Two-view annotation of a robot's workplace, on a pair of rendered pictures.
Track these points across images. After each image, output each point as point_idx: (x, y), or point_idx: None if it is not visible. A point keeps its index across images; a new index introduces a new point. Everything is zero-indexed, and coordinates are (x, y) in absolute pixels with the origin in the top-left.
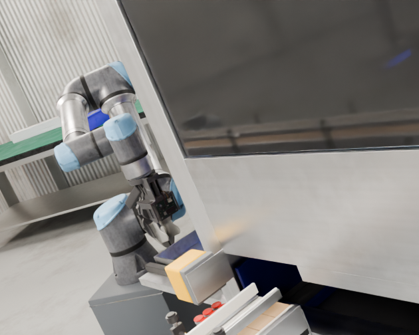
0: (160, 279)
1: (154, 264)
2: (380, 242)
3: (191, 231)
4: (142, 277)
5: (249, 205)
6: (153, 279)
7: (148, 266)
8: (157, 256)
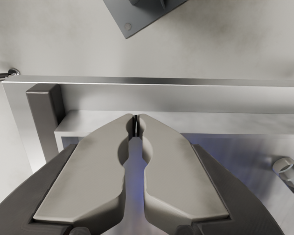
0: (45, 162)
1: (50, 133)
2: None
3: (227, 136)
4: (13, 93)
5: None
6: (31, 142)
7: (33, 116)
8: (61, 148)
